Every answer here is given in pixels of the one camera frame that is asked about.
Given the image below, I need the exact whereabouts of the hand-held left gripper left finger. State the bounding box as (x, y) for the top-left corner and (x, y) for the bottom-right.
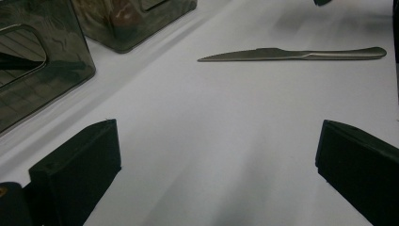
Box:
(28, 119), (122, 226)

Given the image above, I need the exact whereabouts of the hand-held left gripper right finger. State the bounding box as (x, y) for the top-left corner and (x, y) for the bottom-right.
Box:
(314, 120), (399, 226)

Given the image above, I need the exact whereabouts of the steel table knife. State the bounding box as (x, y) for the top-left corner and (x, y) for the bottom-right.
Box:
(197, 46), (388, 63)

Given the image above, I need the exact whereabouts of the smoked clear plastic bin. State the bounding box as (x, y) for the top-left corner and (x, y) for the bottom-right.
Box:
(71, 0), (199, 54)
(0, 0), (97, 135)

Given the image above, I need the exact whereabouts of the brown wooden spoon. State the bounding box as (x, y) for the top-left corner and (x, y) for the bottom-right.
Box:
(107, 0), (143, 31)

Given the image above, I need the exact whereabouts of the white table cover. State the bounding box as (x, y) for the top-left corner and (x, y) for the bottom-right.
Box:
(0, 0), (399, 226)

